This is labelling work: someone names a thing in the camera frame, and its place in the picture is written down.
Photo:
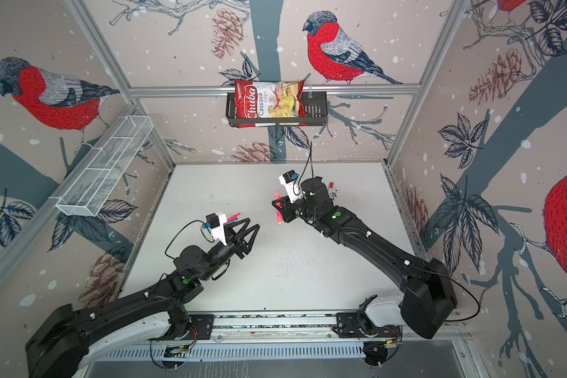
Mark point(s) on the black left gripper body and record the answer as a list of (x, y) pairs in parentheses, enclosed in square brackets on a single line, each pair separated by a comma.
[(236, 250)]

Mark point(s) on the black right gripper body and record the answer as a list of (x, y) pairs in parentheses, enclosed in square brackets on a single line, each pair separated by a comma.
[(298, 211)]

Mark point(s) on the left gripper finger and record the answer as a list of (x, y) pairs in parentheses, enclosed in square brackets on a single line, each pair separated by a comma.
[(246, 236), (237, 230)]

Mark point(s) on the pink highlighter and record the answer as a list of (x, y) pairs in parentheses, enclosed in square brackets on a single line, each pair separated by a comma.
[(233, 218), (279, 216)]

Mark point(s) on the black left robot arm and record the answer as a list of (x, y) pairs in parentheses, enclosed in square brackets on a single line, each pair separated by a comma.
[(69, 339)]

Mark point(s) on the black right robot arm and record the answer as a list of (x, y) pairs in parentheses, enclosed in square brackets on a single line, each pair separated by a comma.
[(428, 294)]

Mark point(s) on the red cassava chips bag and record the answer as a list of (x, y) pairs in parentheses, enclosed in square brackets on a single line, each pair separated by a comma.
[(257, 100)]

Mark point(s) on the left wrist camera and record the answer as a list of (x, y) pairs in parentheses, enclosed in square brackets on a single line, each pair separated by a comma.
[(215, 224)]

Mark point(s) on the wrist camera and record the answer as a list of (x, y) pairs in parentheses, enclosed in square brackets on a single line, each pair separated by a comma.
[(290, 181), (215, 224)]

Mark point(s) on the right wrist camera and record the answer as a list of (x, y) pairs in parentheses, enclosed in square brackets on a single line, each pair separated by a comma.
[(290, 181)]

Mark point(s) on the aluminium mounting rail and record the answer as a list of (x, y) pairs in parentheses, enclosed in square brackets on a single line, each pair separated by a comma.
[(253, 327)]

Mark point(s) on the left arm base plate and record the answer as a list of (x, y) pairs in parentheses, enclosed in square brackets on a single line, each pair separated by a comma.
[(195, 326)]

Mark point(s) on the black wall basket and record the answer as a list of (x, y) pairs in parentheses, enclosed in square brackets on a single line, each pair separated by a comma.
[(315, 106)]

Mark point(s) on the white perforated cable duct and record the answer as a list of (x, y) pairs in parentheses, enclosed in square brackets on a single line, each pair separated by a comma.
[(232, 352)]

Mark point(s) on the white wire mesh shelf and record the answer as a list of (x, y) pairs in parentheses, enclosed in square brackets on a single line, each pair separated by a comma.
[(94, 185)]

